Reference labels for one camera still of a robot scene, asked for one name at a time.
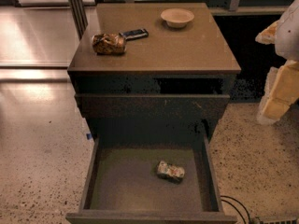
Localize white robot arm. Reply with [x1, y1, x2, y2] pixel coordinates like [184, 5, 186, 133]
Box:
[255, 0, 299, 125]

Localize grey power strip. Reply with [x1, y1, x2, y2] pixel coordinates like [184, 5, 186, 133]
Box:
[252, 217, 299, 224]

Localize white ceramic bowl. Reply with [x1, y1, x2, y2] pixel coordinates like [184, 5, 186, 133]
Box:
[161, 8, 194, 29]

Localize brown snack bag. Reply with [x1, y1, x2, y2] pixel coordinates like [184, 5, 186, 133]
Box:
[92, 34, 126, 55]

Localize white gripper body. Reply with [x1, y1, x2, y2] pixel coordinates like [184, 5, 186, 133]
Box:
[257, 60, 299, 125]

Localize open bottom drawer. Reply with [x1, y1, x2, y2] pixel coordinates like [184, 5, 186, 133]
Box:
[66, 137, 236, 224]

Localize black floor cable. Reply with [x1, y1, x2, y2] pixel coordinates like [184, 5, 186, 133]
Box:
[220, 195, 252, 224]

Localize blue floor tape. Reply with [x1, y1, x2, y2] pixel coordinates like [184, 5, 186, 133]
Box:
[86, 133, 93, 140]

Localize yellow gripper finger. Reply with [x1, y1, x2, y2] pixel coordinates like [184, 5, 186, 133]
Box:
[255, 21, 278, 45]
[262, 62, 299, 120]

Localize dark wooden drawer cabinet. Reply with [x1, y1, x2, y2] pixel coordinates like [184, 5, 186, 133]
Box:
[68, 3, 241, 142]

